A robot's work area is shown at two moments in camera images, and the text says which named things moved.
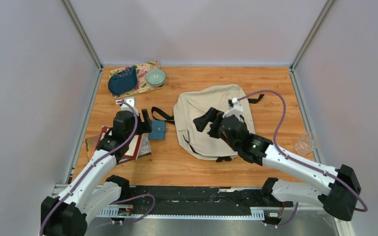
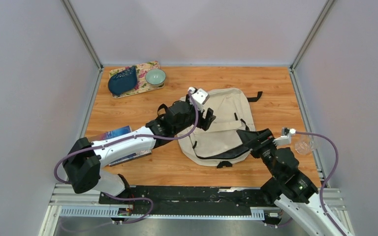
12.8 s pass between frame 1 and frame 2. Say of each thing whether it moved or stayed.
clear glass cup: stayed
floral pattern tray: stayed
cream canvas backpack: moved
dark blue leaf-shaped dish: stayed
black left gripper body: moved
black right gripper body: moved
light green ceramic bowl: stayed
